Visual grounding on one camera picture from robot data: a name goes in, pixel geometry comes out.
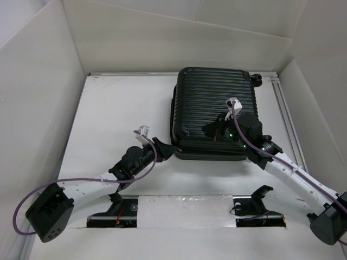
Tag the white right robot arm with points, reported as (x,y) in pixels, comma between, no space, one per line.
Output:
(320,207)

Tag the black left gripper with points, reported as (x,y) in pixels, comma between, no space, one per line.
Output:
(164,150)

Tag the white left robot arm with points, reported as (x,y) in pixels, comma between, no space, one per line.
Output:
(60,204)

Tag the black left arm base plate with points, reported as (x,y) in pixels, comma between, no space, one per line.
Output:
(121,214)

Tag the black ribbed hard-shell suitcase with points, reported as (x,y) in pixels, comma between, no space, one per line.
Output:
(199,97)

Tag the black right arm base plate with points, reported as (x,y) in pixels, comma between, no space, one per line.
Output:
(250,212)

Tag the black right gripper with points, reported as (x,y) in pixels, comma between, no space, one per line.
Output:
(215,129)

